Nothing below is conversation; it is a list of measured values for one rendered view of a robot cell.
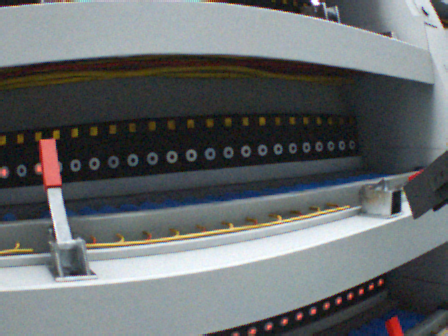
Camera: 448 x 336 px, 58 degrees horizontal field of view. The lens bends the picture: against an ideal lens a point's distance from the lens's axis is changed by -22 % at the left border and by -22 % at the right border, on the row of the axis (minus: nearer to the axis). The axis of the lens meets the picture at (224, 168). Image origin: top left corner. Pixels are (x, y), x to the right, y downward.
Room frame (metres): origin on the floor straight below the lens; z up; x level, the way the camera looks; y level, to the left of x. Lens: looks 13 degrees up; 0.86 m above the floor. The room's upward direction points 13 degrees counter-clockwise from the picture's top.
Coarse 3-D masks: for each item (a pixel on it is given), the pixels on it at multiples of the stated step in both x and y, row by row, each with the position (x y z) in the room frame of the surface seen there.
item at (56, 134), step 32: (64, 128) 0.39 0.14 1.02; (96, 128) 0.40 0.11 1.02; (128, 128) 0.42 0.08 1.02; (160, 128) 0.44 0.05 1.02; (192, 128) 0.46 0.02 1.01; (224, 128) 0.48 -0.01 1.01; (256, 128) 0.50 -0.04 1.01; (288, 128) 0.52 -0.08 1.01; (320, 128) 0.55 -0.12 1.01; (352, 128) 0.58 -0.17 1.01; (0, 160) 0.36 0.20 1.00; (32, 160) 0.38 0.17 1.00; (64, 160) 0.40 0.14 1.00; (160, 160) 0.45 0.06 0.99; (224, 160) 0.49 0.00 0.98; (256, 160) 0.51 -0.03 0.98; (288, 160) 0.53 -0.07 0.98
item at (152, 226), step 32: (320, 192) 0.40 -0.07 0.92; (352, 192) 0.43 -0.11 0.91; (0, 224) 0.27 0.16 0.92; (32, 224) 0.28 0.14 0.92; (96, 224) 0.31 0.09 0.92; (128, 224) 0.32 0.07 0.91; (160, 224) 0.33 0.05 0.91; (192, 224) 0.35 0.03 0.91; (224, 224) 0.36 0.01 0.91; (256, 224) 0.38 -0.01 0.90
